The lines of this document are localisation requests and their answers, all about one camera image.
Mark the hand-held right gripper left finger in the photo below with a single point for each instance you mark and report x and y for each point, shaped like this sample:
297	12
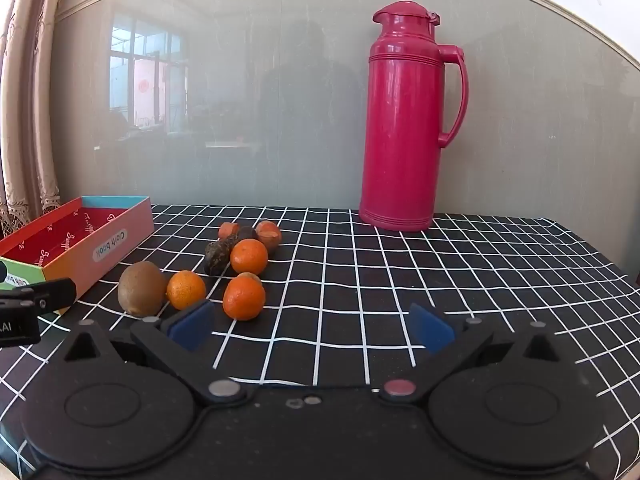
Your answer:
192	324

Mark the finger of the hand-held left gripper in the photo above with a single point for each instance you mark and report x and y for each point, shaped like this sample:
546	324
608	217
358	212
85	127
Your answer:
52	294

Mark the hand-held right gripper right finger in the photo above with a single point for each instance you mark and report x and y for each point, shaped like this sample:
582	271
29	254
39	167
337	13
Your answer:
431	331

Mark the orange tangerine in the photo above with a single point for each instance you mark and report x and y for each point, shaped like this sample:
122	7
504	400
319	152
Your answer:
186	290
243	300
249	256

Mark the brown kiwi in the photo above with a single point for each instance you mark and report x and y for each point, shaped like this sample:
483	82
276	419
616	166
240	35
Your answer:
141	289

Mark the red and pink cardboard box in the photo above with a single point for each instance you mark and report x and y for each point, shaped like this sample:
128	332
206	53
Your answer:
100	245

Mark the dark bumpy fruit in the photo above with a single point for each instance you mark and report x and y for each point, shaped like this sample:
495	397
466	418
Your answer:
217	257

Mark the black white checked tablecloth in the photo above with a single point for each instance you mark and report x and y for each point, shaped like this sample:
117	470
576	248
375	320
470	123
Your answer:
350	285

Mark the beige lace curtain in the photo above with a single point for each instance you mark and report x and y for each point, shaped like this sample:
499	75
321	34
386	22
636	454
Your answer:
25	110

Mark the red thermos jug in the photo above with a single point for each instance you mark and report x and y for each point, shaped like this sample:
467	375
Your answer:
400	125

